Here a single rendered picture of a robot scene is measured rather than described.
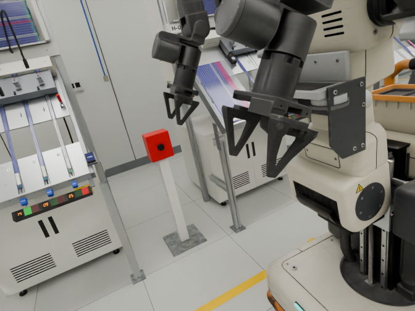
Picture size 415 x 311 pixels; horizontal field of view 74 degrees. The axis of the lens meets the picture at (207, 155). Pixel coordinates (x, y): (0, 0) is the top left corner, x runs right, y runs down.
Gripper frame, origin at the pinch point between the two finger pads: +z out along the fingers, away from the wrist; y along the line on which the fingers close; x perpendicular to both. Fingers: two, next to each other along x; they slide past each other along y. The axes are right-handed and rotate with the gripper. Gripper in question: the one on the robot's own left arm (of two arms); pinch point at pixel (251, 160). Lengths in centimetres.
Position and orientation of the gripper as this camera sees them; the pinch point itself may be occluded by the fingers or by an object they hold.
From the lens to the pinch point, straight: 40.3
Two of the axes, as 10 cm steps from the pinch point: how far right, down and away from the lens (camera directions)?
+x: 8.6, 1.4, 4.8
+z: -2.6, 9.5, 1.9
